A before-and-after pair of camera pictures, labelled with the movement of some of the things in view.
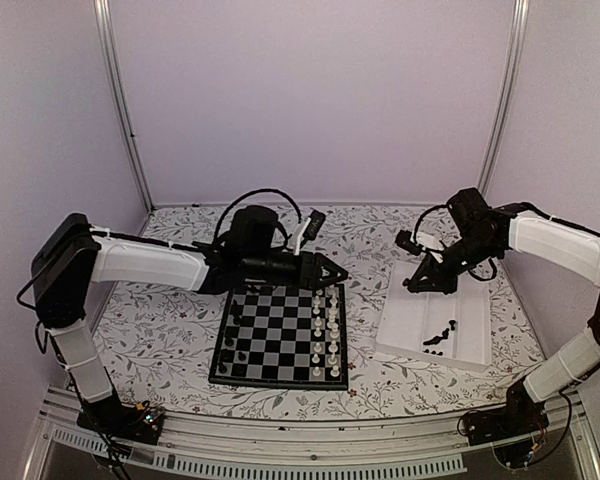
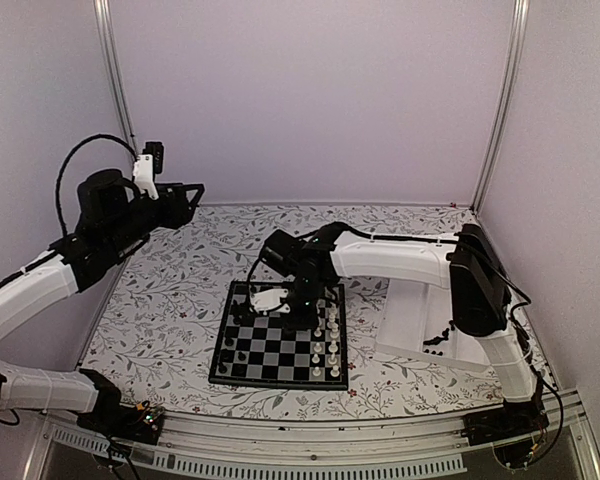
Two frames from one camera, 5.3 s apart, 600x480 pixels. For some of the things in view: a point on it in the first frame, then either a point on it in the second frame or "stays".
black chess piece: [227, 355] stays
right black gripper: [443, 281] → [308, 322]
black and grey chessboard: [284, 336] stays
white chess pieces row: [326, 332] stays
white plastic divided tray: [453, 327] stays
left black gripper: [310, 275] → [177, 212]
